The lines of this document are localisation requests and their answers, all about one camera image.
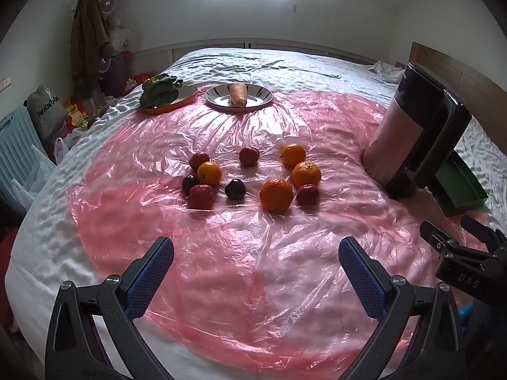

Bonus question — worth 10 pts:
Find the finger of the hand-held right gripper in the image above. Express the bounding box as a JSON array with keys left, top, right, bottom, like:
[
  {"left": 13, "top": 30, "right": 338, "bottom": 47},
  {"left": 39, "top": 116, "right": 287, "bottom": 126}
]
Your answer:
[
  {"left": 460, "top": 215, "right": 507, "bottom": 252},
  {"left": 420, "top": 221, "right": 463, "bottom": 252}
]

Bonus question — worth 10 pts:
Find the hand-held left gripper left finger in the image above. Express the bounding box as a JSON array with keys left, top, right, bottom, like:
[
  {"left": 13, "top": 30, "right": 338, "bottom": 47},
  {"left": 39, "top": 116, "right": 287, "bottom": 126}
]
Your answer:
[{"left": 45, "top": 236, "right": 175, "bottom": 380}]

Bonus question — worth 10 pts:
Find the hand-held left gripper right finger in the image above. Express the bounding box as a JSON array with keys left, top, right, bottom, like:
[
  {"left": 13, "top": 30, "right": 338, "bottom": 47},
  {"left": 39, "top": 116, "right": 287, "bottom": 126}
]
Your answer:
[{"left": 338, "top": 236, "right": 464, "bottom": 380}]

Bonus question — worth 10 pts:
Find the green tray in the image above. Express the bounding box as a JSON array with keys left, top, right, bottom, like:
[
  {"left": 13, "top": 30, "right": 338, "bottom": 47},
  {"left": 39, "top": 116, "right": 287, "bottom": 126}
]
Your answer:
[{"left": 430, "top": 150, "right": 490, "bottom": 217}]

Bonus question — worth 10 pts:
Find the red apple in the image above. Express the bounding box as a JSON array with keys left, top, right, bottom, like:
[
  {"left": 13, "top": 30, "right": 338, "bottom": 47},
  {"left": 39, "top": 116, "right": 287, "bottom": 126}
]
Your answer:
[
  {"left": 296, "top": 184, "right": 320, "bottom": 206},
  {"left": 189, "top": 184, "right": 215, "bottom": 210},
  {"left": 189, "top": 152, "right": 210, "bottom": 172},
  {"left": 239, "top": 146, "right": 260, "bottom": 167}
]

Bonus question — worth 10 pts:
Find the orange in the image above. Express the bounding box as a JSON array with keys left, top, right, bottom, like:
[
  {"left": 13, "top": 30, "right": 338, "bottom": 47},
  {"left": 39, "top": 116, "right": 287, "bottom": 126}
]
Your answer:
[
  {"left": 281, "top": 143, "right": 307, "bottom": 168},
  {"left": 292, "top": 161, "right": 322, "bottom": 188},
  {"left": 259, "top": 178, "right": 294, "bottom": 213},
  {"left": 196, "top": 161, "right": 222, "bottom": 187}
]

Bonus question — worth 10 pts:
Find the pink plastic sheet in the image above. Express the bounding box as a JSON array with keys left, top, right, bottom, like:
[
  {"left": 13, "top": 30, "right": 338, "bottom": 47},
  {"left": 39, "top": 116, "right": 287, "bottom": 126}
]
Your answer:
[{"left": 65, "top": 89, "right": 488, "bottom": 369}]

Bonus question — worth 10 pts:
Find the white plastic bag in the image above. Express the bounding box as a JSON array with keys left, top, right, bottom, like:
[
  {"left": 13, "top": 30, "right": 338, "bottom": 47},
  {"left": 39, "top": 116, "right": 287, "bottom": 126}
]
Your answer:
[{"left": 54, "top": 136, "right": 80, "bottom": 165}]

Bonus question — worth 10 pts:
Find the wooden headboard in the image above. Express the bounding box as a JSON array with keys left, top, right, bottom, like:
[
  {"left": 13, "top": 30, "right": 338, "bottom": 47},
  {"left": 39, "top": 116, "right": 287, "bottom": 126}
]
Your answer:
[{"left": 409, "top": 41, "right": 507, "bottom": 127}]

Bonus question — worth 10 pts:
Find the white crumpled blanket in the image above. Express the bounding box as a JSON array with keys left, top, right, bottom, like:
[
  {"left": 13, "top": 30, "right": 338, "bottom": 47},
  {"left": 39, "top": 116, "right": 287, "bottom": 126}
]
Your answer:
[{"left": 368, "top": 61, "right": 405, "bottom": 84}]

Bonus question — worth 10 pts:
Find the yellow red carton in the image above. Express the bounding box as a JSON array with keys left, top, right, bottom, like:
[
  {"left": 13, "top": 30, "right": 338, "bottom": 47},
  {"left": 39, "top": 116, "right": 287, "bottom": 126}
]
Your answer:
[{"left": 61, "top": 97, "right": 99, "bottom": 131}]

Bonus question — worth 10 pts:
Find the orange plate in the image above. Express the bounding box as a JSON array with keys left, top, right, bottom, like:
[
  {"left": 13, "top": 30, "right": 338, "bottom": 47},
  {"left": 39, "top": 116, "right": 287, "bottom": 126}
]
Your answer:
[{"left": 143, "top": 86, "right": 198, "bottom": 115}]

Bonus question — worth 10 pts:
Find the green leafy vegetable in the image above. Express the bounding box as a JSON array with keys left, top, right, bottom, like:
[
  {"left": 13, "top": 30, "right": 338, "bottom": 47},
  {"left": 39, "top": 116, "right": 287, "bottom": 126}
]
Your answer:
[{"left": 139, "top": 73, "right": 183, "bottom": 109}]

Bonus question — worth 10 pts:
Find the light blue radiator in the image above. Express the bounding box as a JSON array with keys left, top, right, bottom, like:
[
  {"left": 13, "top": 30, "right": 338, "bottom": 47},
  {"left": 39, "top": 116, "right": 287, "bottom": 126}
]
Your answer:
[{"left": 0, "top": 105, "right": 56, "bottom": 210}]

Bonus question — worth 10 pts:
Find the grey printed bag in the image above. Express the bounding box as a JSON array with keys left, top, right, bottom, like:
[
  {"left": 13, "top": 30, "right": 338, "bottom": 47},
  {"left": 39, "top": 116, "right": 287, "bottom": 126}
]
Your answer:
[{"left": 26, "top": 84, "right": 69, "bottom": 141}]

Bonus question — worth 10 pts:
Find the red bag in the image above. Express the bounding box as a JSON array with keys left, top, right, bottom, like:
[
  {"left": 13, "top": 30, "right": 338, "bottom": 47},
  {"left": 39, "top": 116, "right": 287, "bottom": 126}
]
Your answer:
[{"left": 125, "top": 49, "right": 156, "bottom": 88}]

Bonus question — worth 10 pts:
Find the carrot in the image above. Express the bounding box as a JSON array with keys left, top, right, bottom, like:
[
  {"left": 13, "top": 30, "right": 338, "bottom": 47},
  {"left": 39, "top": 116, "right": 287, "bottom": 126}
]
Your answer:
[{"left": 228, "top": 82, "right": 248, "bottom": 108}]

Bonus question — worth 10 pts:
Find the striped white plate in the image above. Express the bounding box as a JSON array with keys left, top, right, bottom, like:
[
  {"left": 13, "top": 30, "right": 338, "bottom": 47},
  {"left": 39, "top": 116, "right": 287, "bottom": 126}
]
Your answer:
[{"left": 204, "top": 83, "right": 274, "bottom": 110}]

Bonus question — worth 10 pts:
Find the brown coat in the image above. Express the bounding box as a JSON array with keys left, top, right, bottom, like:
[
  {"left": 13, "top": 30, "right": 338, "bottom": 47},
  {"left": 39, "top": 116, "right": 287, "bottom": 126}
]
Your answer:
[{"left": 70, "top": 0, "right": 113, "bottom": 99}]

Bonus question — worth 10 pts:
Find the pink kettle with black handle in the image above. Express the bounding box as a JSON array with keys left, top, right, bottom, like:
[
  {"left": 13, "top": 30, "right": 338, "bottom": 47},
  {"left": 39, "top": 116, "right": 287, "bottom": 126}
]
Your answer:
[{"left": 361, "top": 60, "right": 473, "bottom": 200}]

